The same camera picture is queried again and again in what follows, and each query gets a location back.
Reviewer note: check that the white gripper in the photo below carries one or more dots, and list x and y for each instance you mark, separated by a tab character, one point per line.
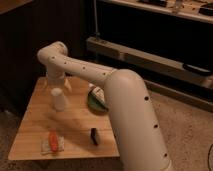
59	82

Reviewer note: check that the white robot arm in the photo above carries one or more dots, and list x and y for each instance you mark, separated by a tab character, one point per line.
135	126

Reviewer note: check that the black eraser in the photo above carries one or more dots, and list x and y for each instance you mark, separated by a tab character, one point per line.
94	136

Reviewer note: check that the green round plate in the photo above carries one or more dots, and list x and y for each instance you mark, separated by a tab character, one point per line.
95	104

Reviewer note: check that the wooden folding table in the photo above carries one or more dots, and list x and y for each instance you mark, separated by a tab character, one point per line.
74	124

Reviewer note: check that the orange carrot toy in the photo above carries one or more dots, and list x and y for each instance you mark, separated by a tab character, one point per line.
53	141

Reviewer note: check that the metal vertical pole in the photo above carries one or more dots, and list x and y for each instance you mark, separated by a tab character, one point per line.
97	33

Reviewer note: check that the clear plastic wrapper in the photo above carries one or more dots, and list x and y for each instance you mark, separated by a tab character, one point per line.
45	147

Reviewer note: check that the grey metal floor beam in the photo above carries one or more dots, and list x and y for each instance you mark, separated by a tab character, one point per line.
163	67

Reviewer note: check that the white shelf with items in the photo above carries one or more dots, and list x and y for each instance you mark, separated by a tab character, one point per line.
187	9

